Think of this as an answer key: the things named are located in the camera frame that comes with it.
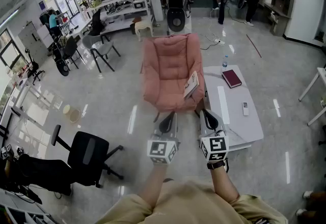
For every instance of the person's left forearm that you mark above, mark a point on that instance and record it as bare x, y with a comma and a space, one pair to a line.
154, 187

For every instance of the small black office chair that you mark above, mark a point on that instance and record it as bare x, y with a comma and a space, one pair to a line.
33, 66

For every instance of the grey filing cabinet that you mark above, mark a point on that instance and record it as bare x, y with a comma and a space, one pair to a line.
31, 37

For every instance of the black four-legged chair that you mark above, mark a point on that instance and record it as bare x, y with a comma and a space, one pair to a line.
67, 47

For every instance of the person's beige shirt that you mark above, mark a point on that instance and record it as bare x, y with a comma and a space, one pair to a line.
193, 205

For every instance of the glass entrance door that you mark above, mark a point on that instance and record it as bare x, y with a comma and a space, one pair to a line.
65, 0

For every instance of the white remote control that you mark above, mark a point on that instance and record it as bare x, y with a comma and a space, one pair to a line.
245, 108

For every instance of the white-legged table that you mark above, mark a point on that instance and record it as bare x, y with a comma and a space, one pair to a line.
317, 90

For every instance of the cream carved stool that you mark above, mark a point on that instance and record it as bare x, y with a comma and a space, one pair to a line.
143, 26

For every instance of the white standing desk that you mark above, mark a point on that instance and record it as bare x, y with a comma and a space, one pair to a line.
28, 106

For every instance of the grey shell chair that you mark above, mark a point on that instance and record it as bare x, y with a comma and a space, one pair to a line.
98, 44

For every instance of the pink cushioned armchair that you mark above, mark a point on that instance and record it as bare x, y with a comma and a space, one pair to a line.
170, 70

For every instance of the long ceiling light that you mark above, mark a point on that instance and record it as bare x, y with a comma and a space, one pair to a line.
9, 18

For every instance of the red floor tape strip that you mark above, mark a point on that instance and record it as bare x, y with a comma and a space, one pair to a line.
253, 45

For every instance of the clear water bottle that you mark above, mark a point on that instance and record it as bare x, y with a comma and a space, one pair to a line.
224, 64

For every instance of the black desk chair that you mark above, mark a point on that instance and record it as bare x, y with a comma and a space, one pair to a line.
96, 23

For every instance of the person's right forearm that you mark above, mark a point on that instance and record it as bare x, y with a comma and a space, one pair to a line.
222, 184

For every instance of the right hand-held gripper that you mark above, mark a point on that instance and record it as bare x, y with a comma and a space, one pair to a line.
215, 147

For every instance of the long white work desk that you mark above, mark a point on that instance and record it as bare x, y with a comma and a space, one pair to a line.
76, 25

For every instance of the black wristwatch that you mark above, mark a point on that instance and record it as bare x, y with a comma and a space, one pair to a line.
215, 165

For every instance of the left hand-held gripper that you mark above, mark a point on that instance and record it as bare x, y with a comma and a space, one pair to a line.
163, 149

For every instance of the white marble coffee table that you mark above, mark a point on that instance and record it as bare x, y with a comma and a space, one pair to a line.
237, 121

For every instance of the black swivel office chair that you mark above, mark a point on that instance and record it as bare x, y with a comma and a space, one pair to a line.
86, 156

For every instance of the round woven basket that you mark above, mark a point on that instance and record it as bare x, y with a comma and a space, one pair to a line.
72, 114

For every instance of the dark red hardcover book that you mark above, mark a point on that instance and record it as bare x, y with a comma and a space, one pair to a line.
231, 78

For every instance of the black mesh office chair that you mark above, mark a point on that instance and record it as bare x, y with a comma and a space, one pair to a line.
45, 174

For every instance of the wooden hutch desk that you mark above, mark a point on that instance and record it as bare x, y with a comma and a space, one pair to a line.
280, 11

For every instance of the white paperback book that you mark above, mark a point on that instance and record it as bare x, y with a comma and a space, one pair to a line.
191, 85

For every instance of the white stand with black seat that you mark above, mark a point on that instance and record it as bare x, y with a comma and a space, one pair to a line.
178, 20

